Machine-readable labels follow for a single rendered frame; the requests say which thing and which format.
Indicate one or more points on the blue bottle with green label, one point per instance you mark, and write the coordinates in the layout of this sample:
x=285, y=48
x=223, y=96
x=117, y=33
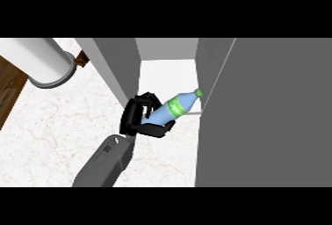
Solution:
x=169, y=110

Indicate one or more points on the brown wooden board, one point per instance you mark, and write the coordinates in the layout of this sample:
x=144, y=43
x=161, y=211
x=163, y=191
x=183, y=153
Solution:
x=8, y=88

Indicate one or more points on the white cylinder with grey rim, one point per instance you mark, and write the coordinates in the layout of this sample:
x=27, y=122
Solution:
x=37, y=60

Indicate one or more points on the grey cabinet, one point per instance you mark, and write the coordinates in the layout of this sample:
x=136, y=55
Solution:
x=121, y=64

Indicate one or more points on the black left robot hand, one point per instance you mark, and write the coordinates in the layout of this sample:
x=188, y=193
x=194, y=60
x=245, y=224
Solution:
x=127, y=118

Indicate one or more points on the large flat dark grey door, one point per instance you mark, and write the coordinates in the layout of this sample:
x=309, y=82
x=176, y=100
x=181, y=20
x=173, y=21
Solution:
x=268, y=117

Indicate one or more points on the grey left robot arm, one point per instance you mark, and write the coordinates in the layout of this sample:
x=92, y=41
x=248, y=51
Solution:
x=105, y=164

